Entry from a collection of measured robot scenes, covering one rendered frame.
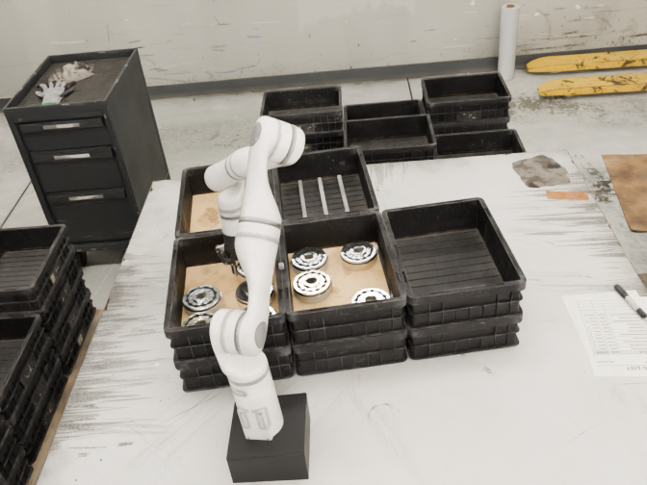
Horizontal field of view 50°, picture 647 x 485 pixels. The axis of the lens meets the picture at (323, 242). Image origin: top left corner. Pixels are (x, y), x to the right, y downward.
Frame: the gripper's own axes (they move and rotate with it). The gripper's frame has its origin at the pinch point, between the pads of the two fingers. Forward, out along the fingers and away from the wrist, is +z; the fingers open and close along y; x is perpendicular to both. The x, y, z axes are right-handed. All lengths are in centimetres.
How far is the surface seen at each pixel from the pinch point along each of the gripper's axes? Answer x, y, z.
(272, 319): -30.9, 8.7, -7.1
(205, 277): 0.8, -11.5, 2.2
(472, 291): -30, 58, -8
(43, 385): 20, -81, 57
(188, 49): 325, -53, 51
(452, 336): -29, 53, 8
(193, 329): -31.5, -10.7, -7.6
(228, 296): -9.0, -4.5, 2.2
